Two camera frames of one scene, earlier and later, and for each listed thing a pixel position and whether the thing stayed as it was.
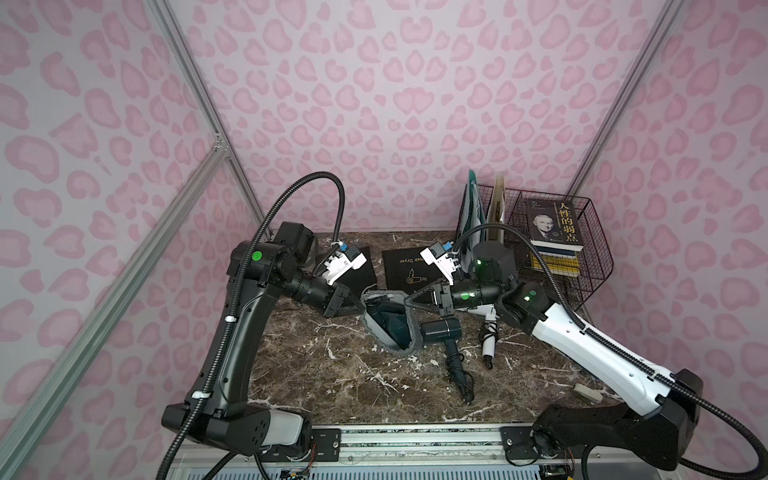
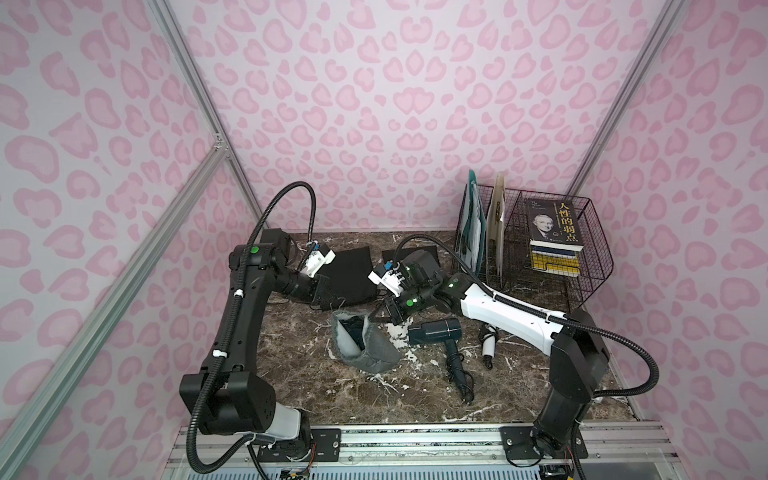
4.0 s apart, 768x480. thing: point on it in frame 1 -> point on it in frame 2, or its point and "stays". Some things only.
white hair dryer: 490,333 stays
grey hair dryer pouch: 387,318 -> 381,352
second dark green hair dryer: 449,330 stays
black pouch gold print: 408,270 stays
